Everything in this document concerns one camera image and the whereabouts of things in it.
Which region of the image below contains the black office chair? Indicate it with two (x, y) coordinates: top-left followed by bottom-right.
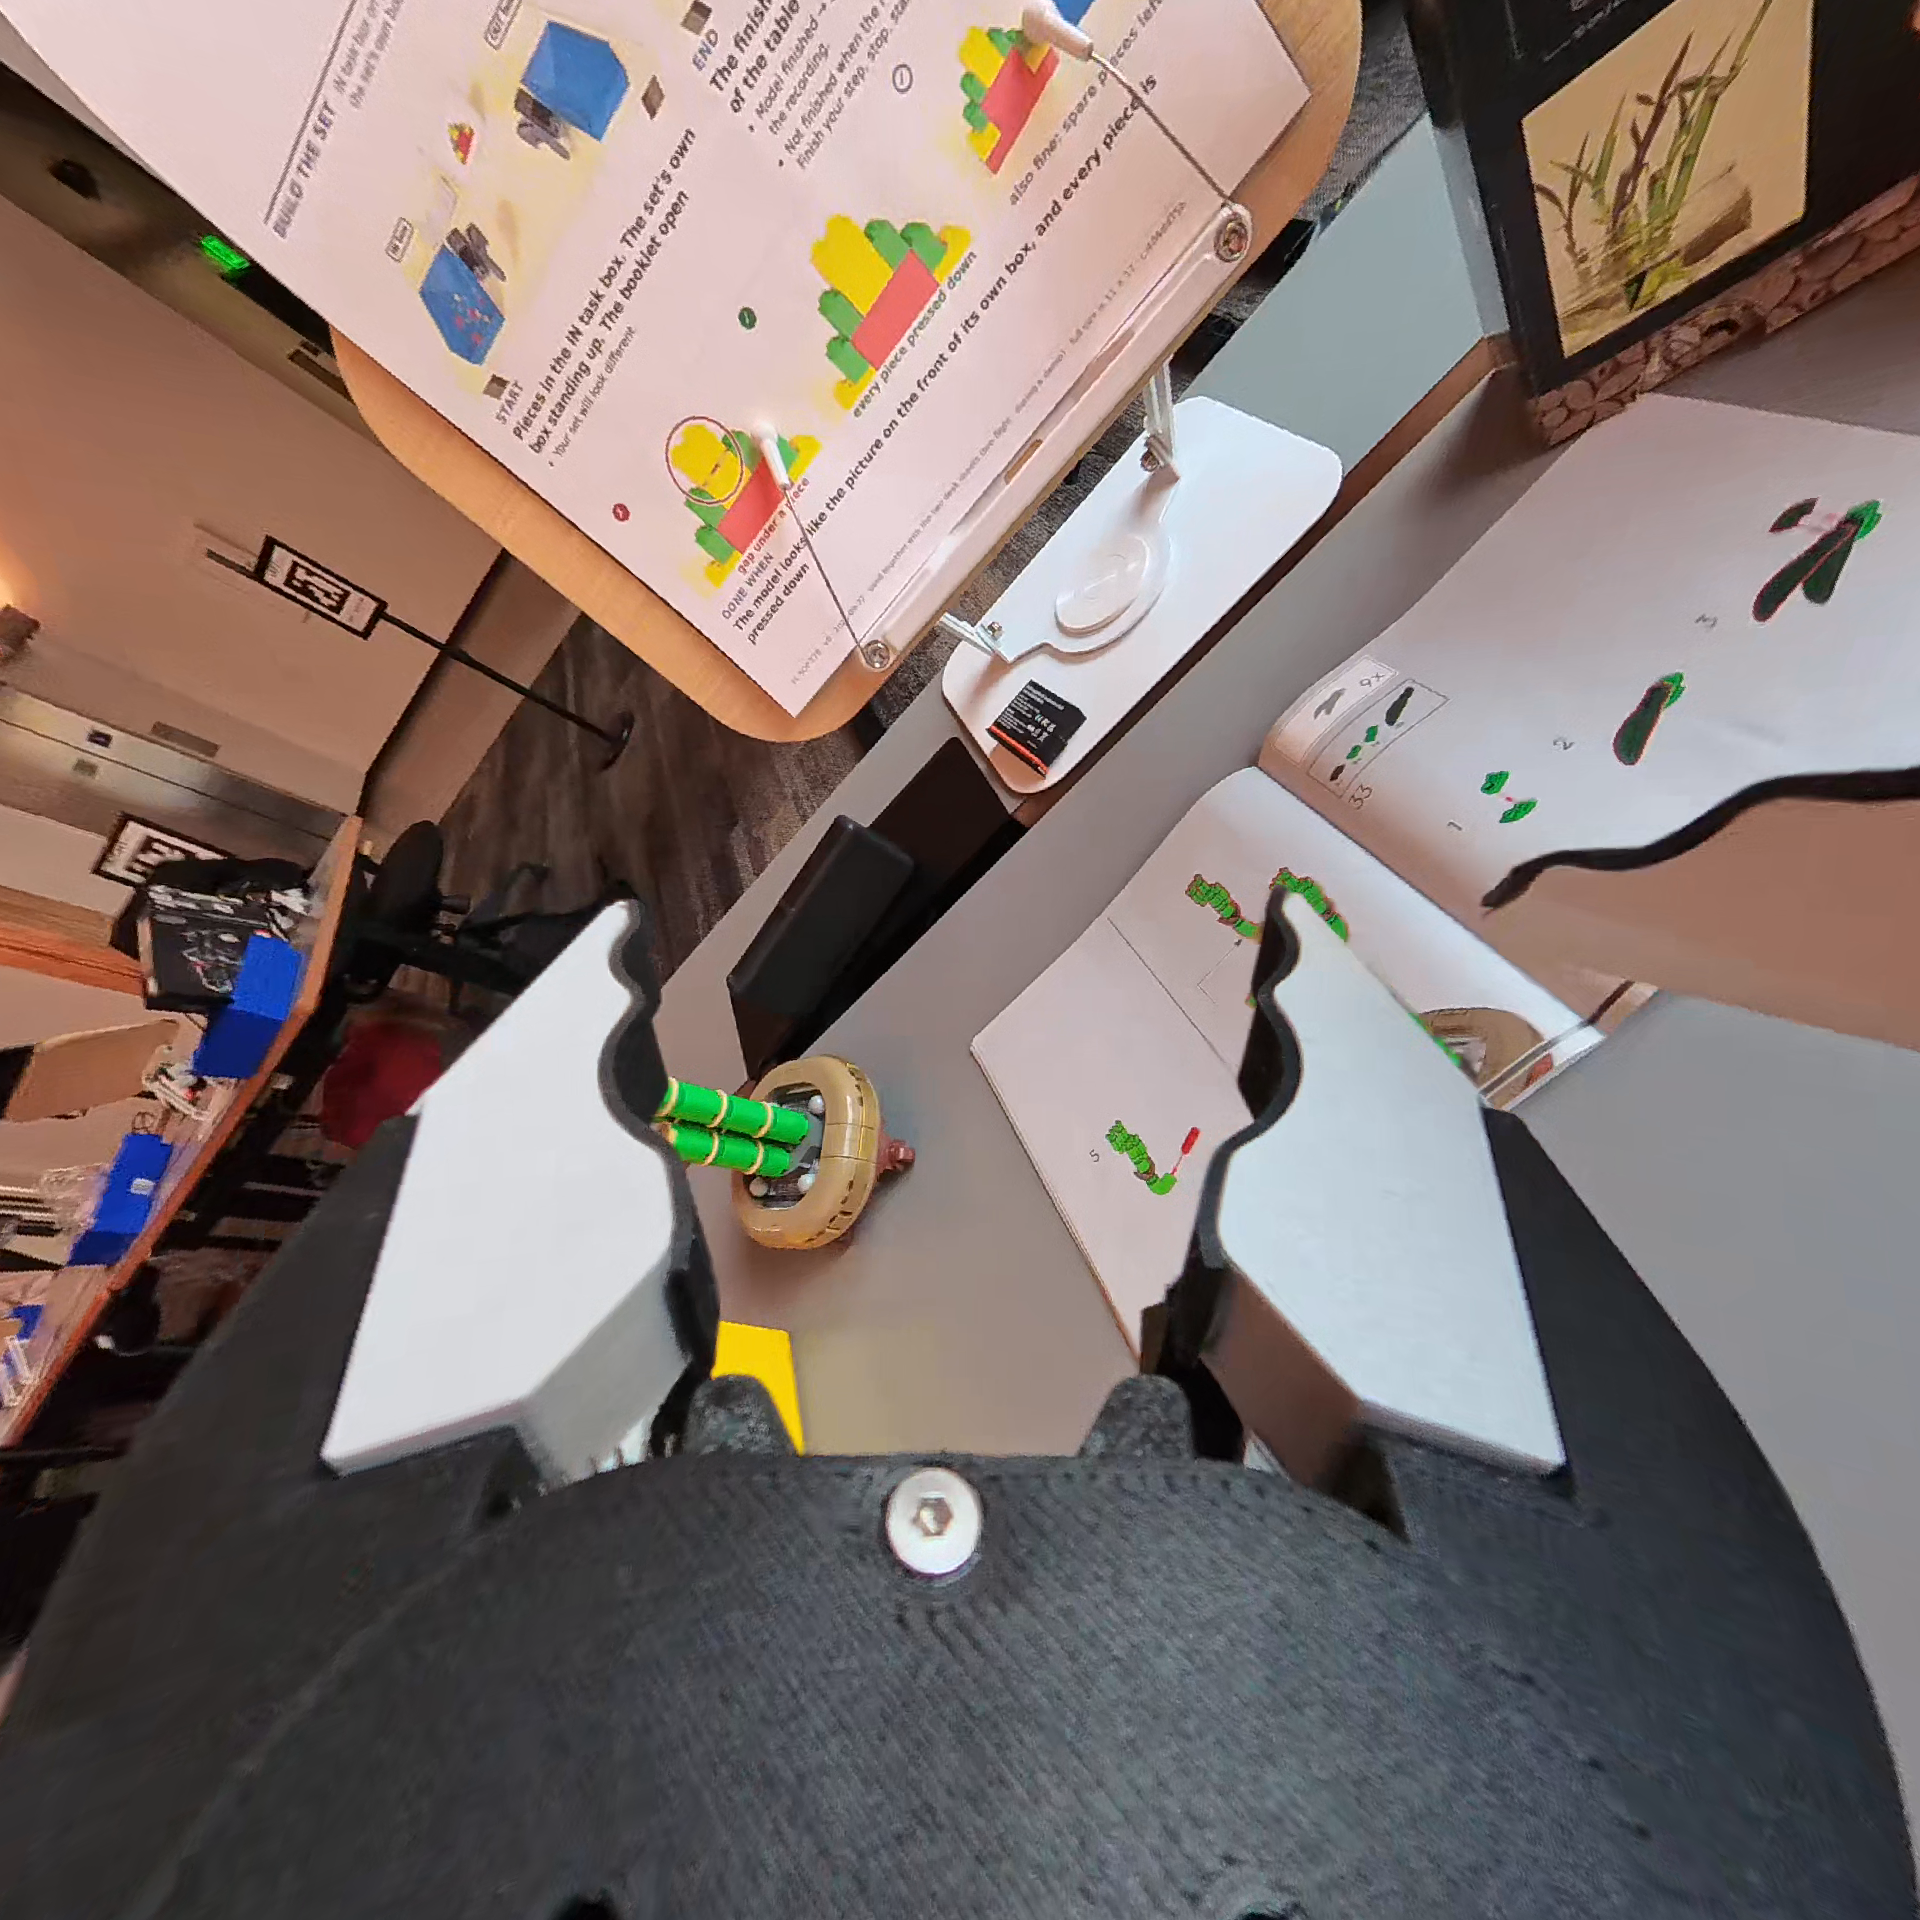
(354, 818), (639, 1024)

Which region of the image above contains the wooden workbench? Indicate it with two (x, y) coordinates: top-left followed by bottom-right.
(0, 818), (366, 1449)

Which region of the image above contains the lego bamboo plant model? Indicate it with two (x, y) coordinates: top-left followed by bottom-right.
(653, 1055), (917, 1251)

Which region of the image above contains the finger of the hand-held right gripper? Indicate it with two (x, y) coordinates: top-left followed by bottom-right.
(1479, 763), (1920, 1053)

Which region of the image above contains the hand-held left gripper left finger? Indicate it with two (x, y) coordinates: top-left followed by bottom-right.
(319, 900), (722, 1491)

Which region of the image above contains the clear acrylic booklet holder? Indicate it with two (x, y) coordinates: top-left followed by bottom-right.
(1411, 983), (1658, 1115)

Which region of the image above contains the black lego set box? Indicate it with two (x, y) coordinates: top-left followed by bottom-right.
(1408, 0), (1920, 443)

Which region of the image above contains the small black battery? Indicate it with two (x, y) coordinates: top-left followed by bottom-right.
(985, 679), (1089, 778)

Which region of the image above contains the white laminated instruction sheet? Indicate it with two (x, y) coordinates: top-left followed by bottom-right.
(0, 0), (1313, 717)

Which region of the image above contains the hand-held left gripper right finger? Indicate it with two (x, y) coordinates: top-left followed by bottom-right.
(1142, 886), (1572, 1484)

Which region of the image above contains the yellow plastic bin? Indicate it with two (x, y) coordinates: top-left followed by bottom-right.
(711, 1319), (806, 1452)

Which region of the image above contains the blue storage bin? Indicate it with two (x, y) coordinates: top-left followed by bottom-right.
(70, 1135), (174, 1272)
(194, 935), (310, 1085)

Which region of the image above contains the black plastic block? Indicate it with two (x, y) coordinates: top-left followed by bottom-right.
(726, 812), (920, 1058)

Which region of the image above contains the lego instruction booklet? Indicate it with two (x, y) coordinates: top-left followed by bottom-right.
(972, 393), (1920, 1352)

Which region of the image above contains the small fiducial marker sign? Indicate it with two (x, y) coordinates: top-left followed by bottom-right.
(91, 812), (227, 889)

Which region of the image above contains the fiducial marker sign on stand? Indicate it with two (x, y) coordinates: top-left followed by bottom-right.
(202, 529), (639, 774)

